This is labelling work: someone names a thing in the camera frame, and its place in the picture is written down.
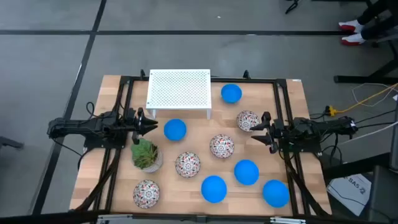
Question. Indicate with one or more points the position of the succulent in geometric pot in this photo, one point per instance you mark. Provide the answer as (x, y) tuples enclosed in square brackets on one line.
[(144, 155)]

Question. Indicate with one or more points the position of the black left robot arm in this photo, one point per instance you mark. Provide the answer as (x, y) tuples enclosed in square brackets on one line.
[(77, 126)]

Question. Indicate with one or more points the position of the white printed paper sheet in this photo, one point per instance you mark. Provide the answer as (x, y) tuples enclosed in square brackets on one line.
[(348, 191)]

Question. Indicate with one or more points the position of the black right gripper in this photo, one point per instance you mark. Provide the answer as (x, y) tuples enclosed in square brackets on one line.
[(278, 130)]

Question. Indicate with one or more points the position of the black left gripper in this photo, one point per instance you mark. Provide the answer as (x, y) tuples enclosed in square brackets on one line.
[(136, 124)]

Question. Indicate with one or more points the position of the blue plastic mini bowl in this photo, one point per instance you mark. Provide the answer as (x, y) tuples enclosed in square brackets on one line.
[(231, 93), (214, 189), (246, 172), (175, 129), (275, 193)]

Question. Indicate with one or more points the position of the grey panel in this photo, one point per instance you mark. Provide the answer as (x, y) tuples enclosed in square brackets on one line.
[(395, 140)]

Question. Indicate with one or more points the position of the black chair foot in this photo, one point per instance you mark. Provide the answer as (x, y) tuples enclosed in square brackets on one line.
[(9, 142)]

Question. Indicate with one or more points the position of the person's leg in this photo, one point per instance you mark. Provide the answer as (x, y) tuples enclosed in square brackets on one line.
[(374, 11), (379, 31)]

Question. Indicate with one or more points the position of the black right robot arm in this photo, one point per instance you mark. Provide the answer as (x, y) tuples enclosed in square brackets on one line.
[(326, 126)]

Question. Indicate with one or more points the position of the white label sticker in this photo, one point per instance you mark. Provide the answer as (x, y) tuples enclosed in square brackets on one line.
[(296, 80)]

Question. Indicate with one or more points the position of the white perforated metal shelf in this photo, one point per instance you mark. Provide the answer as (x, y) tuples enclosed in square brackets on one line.
[(178, 88)]

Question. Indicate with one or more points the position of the black desk stand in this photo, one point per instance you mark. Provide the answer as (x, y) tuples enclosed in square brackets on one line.
[(363, 79)]

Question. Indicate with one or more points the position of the person's red white shoe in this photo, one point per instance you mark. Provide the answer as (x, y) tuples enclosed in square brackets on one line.
[(349, 26), (353, 40)]

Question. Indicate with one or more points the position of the black desk foot beam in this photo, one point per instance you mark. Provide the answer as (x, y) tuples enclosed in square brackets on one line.
[(351, 166)]

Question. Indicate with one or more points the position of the black rig beam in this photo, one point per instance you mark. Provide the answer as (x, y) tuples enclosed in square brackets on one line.
[(46, 217)]

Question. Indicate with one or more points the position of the dark grey cabinet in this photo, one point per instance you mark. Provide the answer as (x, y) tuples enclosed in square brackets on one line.
[(384, 196)]

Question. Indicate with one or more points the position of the black aluminium table frame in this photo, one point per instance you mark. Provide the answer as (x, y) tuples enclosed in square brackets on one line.
[(248, 80)]

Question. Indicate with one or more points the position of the silver metal bracket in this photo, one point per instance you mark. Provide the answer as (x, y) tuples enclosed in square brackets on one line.
[(287, 220), (113, 218)]

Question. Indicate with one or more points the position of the black table clamp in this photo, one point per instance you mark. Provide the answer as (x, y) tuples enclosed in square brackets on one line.
[(142, 74), (246, 74)]

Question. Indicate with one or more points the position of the floral patterned ceramic bowl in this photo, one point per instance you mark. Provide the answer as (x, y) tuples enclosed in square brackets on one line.
[(247, 121), (187, 164), (146, 193), (221, 146)]

